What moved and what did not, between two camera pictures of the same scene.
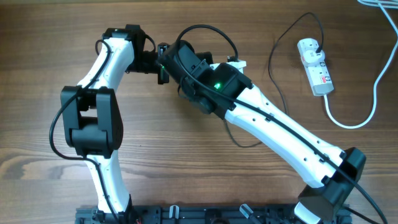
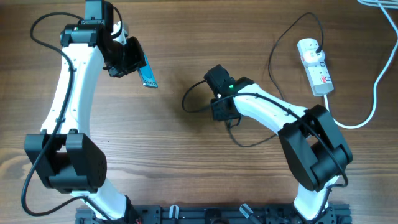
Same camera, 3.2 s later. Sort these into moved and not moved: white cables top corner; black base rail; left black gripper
Moved: left black gripper
Not moved: black base rail; white cables top corner
